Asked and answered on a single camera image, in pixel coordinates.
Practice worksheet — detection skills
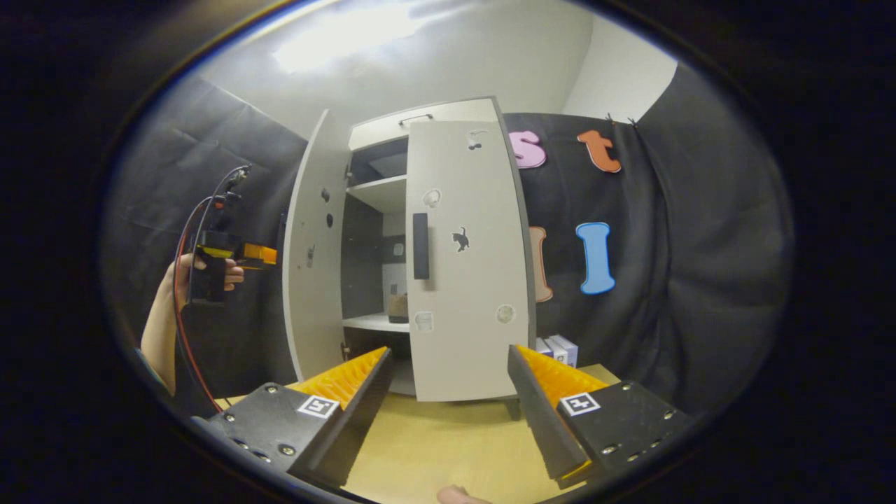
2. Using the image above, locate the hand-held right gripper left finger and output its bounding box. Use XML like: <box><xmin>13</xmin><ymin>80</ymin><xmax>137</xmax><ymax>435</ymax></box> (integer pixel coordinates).
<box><xmin>202</xmin><ymin>346</ymin><xmax>394</xmax><ymax>489</ymax></box>

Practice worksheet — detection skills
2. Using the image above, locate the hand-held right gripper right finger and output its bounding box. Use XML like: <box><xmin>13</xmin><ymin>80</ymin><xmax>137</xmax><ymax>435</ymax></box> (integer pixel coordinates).
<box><xmin>507</xmin><ymin>344</ymin><xmax>694</xmax><ymax>491</ymax></box>

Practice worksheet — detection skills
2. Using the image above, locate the white shoe cabinet door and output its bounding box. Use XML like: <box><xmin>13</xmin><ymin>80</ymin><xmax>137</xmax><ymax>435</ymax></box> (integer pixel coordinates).
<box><xmin>405</xmin><ymin>119</ymin><xmax>538</xmax><ymax>403</ymax></box>
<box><xmin>281</xmin><ymin>108</ymin><xmax>351</xmax><ymax>382</ymax></box>

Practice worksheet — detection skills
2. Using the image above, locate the white gray shoe cabinet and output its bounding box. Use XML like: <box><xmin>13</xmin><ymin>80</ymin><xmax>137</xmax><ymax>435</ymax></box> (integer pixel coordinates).
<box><xmin>339</xmin><ymin>97</ymin><xmax>538</xmax><ymax>422</ymax></box>

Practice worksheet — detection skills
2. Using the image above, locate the white cabinet shelf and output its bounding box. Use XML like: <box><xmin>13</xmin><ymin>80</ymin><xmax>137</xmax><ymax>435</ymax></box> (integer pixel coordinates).
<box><xmin>342</xmin><ymin>313</ymin><xmax>411</xmax><ymax>334</ymax></box>
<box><xmin>346</xmin><ymin>175</ymin><xmax>408</xmax><ymax>214</ymax></box>

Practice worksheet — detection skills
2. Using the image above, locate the white cabinet drawer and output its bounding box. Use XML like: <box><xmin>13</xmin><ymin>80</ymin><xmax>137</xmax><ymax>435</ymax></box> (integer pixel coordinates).
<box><xmin>348</xmin><ymin>97</ymin><xmax>500</xmax><ymax>151</ymax></box>

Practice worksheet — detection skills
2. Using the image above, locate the black door handle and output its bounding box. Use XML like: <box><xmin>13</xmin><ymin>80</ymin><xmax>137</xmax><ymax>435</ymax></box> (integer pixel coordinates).
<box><xmin>412</xmin><ymin>213</ymin><xmax>430</xmax><ymax>281</ymax></box>

